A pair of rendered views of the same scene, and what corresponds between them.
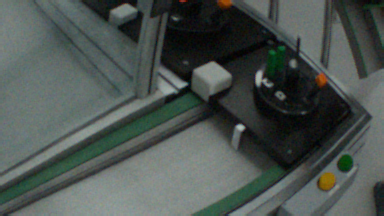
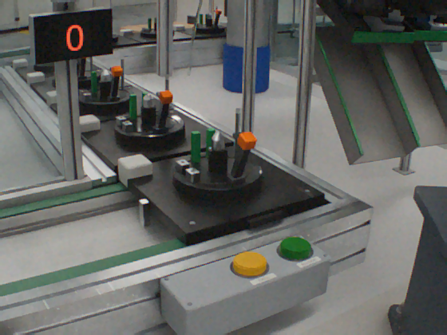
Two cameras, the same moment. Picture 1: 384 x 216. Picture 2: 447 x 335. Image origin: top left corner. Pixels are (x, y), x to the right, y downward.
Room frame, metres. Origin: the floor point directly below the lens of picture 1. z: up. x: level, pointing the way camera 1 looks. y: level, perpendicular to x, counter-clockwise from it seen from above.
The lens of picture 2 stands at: (0.29, -0.37, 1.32)
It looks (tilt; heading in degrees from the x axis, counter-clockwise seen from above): 23 degrees down; 15
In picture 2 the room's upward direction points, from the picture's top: 1 degrees clockwise
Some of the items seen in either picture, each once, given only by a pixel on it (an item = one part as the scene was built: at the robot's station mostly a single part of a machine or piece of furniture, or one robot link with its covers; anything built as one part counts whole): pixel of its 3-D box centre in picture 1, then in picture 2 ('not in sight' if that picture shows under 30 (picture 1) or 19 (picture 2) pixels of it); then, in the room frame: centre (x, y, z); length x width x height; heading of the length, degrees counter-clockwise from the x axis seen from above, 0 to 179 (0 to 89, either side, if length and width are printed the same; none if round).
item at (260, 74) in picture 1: (290, 90); (217, 175); (1.03, -0.16, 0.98); 0.14 x 0.14 x 0.02
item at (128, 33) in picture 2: not in sight; (156, 25); (2.33, 0.46, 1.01); 0.24 x 0.24 x 0.13; 47
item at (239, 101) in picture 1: (288, 99); (217, 186); (1.03, -0.16, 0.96); 0.24 x 0.24 x 0.02; 47
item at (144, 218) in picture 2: (238, 136); (144, 213); (0.94, -0.08, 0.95); 0.01 x 0.01 x 0.04; 47
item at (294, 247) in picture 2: (345, 164); (294, 250); (0.88, -0.31, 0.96); 0.04 x 0.04 x 0.02
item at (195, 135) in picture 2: (271, 63); (195, 147); (1.05, -0.12, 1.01); 0.01 x 0.01 x 0.05; 47
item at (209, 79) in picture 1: (211, 81); (135, 171); (1.03, -0.02, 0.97); 0.05 x 0.05 x 0.04; 47
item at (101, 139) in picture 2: (193, 3); (148, 112); (1.21, 0.03, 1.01); 0.24 x 0.24 x 0.13; 47
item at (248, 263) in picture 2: (326, 182); (249, 266); (0.83, -0.26, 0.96); 0.04 x 0.04 x 0.02
